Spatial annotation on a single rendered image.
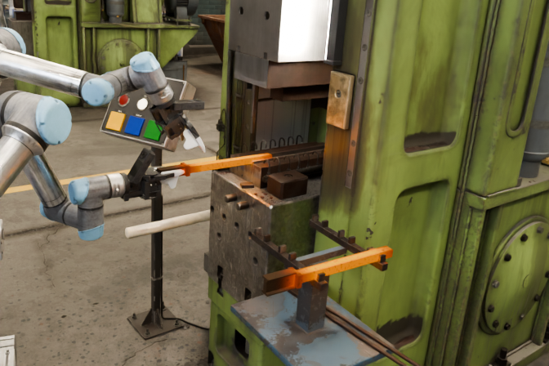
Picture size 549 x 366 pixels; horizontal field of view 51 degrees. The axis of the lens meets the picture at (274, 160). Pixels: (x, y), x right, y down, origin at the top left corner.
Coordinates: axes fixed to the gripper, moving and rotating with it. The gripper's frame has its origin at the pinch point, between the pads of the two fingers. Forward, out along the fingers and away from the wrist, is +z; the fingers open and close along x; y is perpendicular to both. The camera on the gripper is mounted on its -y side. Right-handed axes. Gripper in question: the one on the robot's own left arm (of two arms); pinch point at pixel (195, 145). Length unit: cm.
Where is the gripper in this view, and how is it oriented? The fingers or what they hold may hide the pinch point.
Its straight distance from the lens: 189.8
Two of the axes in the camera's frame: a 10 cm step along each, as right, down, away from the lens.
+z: 3.3, 7.6, 5.6
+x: 6.0, 2.9, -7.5
